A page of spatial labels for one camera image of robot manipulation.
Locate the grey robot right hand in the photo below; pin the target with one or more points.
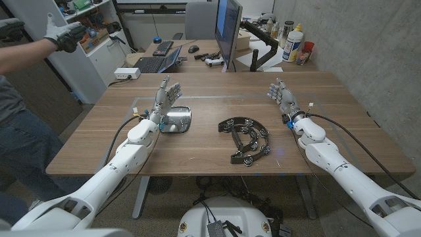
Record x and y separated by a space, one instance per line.
287 98

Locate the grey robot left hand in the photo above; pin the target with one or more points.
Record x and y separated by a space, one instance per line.
162 100

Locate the person's black white gloved hand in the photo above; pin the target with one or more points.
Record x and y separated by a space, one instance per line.
67 37

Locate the person's dark gloved hand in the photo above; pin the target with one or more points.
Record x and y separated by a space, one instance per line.
10 30

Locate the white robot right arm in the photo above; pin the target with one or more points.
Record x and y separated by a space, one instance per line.
348 181

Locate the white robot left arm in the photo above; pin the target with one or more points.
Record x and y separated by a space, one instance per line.
98 187

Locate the person's bare forearm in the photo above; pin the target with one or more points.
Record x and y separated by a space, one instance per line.
23 54

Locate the rounded rectangular silver mirror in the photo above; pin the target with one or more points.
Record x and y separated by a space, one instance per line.
179 120

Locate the yellow capped bottle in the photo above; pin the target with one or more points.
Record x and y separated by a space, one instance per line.
298 28

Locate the small pale bottle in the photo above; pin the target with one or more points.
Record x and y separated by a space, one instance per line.
269 24

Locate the black half-moon tambourine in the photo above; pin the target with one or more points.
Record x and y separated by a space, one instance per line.
237 159

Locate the cardboard box with tools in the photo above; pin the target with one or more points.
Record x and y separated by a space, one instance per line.
95 41

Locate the open dark laptop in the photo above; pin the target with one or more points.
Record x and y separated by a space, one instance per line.
151 64

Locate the white storage cabinet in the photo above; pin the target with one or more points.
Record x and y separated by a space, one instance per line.
95 66

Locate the clear glass tumbler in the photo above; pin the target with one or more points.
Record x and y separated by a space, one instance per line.
302 57

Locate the white power strip box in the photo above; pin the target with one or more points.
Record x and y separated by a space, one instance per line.
126 73

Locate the wooden office desk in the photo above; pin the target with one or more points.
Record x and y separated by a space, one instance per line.
194 67

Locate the black keyboard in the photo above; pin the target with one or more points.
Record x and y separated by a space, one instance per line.
163 47

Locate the white wipes canister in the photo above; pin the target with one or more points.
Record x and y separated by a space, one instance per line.
292 46

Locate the red cup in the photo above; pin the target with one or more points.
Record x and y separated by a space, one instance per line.
309 46

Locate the white paper sheets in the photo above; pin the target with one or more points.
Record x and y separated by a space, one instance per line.
245 59

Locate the black computer mouse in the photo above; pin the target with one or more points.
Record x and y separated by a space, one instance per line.
193 49

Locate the blue round desk gadget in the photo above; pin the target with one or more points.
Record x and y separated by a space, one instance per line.
157 40

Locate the black handheld devices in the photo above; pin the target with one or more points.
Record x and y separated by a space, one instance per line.
205 56

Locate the white handheld controller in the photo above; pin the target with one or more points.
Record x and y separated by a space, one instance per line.
213 62

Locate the dark lidded tall jar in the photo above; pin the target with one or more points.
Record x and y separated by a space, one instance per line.
285 31

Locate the plain small cardboard box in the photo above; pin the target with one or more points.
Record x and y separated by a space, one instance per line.
242 41

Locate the grey rounded device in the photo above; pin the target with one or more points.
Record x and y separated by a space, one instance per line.
269 17

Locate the grey office chair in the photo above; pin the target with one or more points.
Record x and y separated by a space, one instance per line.
200 19

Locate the black computer monitor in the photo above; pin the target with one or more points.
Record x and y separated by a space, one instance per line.
227 29

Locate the grey metal table leg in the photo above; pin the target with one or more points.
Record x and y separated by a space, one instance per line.
306 197
140 197

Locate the person in grey shirt, jeans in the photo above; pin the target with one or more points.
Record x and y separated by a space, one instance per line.
26 145

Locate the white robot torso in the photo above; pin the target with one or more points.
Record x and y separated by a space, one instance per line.
230 210

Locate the grey finned torso module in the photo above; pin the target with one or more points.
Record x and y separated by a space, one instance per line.
216 229

